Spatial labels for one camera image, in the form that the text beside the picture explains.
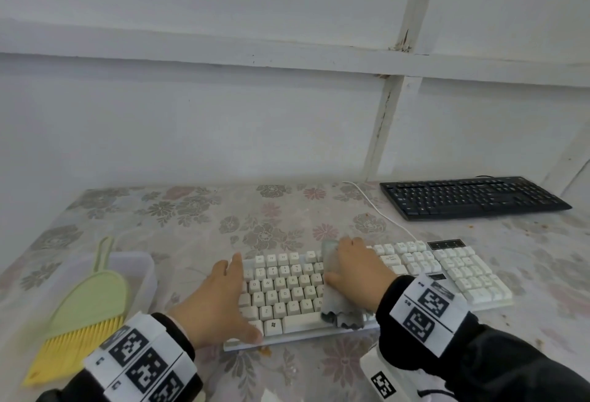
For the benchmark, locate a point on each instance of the person's left hand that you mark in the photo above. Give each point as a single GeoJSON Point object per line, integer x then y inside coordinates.
{"type": "Point", "coordinates": [212, 300]}

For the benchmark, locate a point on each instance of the person's right hand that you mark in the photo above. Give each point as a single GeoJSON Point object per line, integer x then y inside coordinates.
{"type": "Point", "coordinates": [359, 272]}

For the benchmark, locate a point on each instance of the grey fluffy cloth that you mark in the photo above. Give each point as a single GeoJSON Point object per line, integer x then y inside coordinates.
{"type": "Point", "coordinates": [336, 305]}

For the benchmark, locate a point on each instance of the white keyboard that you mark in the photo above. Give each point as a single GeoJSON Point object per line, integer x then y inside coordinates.
{"type": "Point", "coordinates": [286, 291]}

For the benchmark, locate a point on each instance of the clear plastic container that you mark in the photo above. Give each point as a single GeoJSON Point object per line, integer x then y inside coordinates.
{"type": "Point", "coordinates": [143, 272]}

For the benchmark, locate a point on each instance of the green brush yellow bristles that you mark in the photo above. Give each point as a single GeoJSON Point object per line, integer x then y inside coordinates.
{"type": "Point", "coordinates": [87, 309]}

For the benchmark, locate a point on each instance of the black keyboard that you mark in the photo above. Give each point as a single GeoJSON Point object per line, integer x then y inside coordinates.
{"type": "Point", "coordinates": [475, 198]}

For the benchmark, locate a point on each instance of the person's left forearm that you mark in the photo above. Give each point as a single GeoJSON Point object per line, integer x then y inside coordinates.
{"type": "Point", "coordinates": [180, 337]}

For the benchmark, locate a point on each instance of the person's right forearm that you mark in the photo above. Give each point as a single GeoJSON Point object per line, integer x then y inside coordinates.
{"type": "Point", "coordinates": [507, 369]}

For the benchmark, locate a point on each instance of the white marker right wristband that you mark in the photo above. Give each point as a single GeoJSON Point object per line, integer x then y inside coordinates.
{"type": "Point", "coordinates": [428, 314]}

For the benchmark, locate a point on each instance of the white marker wristband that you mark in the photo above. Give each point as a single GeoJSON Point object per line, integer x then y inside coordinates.
{"type": "Point", "coordinates": [138, 360]}
{"type": "Point", "coordinates": [428, 314]}

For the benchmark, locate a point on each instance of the white marker left wristband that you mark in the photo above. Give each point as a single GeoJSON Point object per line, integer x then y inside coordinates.
{"type": "Point", "coordinates": [138, 360]}

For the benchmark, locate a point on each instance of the floral tablecloth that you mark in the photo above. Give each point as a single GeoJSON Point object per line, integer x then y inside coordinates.
{"type": "Point", "coordinates": [544, 277]}

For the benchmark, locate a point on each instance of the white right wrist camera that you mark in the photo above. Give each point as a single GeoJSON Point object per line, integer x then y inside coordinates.
{"type": "Point", "coordinates": [382, 378]}

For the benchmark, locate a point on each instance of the white wooden frame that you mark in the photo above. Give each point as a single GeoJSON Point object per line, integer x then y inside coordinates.
{"type": "Point", "coordinates": [184, 49]}

